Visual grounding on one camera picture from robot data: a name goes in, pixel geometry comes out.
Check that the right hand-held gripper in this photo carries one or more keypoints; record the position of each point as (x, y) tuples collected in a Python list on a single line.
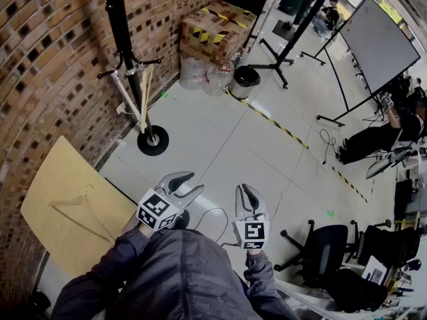
[(251, 233)]

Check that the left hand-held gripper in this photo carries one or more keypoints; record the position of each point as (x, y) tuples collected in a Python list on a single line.
[(156, 212)]

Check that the wooden hanger with metal hook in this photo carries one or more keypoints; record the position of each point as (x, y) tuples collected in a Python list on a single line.
[(82, 201)]

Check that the black coat rack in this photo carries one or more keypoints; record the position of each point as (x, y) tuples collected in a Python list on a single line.
[(116, 18)]

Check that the person's left forearm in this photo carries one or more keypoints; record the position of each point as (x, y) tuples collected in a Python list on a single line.
[(110, 262)]

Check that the person's right forearm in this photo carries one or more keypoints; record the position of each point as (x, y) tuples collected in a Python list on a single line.
[(260, 272)]

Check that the silver metal hanger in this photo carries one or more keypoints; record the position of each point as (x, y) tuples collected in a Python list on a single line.
[(125, 95)]

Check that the white power strip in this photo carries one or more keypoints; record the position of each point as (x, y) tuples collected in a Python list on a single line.
[(323, 164)]

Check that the black office chair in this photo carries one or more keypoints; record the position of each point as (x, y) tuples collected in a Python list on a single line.
[(390, 245), (323, 248)]

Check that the person's torso in dark jacket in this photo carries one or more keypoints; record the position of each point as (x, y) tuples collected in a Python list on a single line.
[(187, 278)]

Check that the clear plastic water jug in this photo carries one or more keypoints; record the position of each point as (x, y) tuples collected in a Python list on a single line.
[(218, 80), (191, 73)]

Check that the silver trash can black liner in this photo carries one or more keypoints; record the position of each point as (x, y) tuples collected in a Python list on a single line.
[(245, 82)]

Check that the cardboard box with striped tape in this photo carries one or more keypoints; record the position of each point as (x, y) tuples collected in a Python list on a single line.
[(213, 28)]

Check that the black pole stand with plate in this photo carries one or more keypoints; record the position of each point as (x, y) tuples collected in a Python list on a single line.
[(285, 28)]

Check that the black tripod stand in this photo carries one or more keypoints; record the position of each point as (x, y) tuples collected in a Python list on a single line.
[(300, 28)]

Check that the rolling whiteboard on black stand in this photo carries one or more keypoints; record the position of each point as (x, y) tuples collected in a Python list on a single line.
[(377, 45)]

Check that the dark green bin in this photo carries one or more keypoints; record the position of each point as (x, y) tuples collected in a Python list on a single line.
[(292, 0)]

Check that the white wall socket with plug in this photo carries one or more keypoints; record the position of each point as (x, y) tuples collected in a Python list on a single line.
[(120, 108)]

